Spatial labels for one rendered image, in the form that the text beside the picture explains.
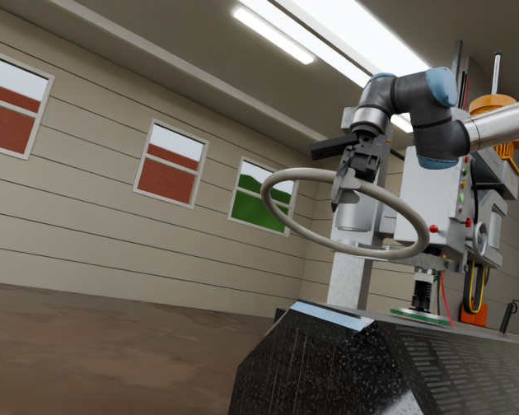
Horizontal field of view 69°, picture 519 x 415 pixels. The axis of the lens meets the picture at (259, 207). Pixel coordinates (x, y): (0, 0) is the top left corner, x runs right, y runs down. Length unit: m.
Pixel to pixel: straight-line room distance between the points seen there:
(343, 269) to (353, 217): 0.32
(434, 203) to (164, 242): 6.18
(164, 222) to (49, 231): 1.92
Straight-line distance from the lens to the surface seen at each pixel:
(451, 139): 0.99
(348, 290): 2.31
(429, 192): 1.65
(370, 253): 1.27
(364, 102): 0.99
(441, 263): 1.67
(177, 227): 7.43
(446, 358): 1.27
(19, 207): 6.82
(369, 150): 0.91
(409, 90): 0.96
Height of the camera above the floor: 0.93
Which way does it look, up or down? 10 degrees up
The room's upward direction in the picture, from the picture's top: 12 degrees clockwise
